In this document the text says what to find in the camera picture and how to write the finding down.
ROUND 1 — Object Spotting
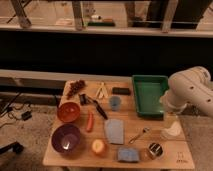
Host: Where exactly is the black rectangular block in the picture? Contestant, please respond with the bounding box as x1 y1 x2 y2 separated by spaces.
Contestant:
112 87 131 95

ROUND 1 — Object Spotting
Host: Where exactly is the peach fruit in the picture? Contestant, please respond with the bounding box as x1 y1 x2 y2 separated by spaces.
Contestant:
91 139 106 155

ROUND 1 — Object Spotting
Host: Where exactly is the white round container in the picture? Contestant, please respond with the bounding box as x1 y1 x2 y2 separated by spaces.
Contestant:
161 121 181 139

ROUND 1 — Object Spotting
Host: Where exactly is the green plastic tray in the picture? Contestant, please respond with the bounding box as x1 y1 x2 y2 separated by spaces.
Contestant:
132 75 168 118

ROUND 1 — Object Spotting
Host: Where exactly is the wooden cutting board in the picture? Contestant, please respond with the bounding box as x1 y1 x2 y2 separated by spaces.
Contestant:
62 80 86 100

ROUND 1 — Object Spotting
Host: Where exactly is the metal spoon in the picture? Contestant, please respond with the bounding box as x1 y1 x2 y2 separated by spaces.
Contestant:
128 127 150 144

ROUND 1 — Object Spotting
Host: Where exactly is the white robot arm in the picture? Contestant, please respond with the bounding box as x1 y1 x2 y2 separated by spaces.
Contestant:
160 66 213 129

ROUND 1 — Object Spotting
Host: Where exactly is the small black clip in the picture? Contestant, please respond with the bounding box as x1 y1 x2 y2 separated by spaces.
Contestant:
79 94 87 105

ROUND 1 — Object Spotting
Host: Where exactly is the bunch of dark grapes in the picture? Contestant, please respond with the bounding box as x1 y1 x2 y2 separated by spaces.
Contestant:
67 80 86 98

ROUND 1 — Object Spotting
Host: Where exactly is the black chair base leg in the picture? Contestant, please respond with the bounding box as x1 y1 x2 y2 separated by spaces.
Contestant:
0 142 24 154

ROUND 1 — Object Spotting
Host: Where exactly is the orange bowl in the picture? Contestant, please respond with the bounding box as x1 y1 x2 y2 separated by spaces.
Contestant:
57 102 80 123

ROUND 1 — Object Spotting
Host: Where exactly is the grey blue folded cloth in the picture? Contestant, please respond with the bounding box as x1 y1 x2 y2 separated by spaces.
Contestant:
104 119 124 145

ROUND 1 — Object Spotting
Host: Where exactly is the blue plastic cup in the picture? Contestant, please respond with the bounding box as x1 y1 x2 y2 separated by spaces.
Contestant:
109 96 121 111

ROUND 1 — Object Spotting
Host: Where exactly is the black cable with adapter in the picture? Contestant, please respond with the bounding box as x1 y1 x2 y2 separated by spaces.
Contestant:
0 92 34 129

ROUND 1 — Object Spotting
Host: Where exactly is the blue sponge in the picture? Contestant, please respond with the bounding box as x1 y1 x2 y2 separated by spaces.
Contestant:
117 147 140 163

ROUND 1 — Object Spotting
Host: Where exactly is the metal cup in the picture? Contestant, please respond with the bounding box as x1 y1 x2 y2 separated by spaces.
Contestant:
148 143 163 159

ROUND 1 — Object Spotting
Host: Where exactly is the black handled knife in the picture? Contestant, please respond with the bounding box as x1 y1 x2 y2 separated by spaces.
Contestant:
88 96 108 120

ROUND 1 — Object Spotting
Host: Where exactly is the purple bowl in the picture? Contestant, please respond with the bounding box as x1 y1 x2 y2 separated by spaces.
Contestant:
51 123 81 154

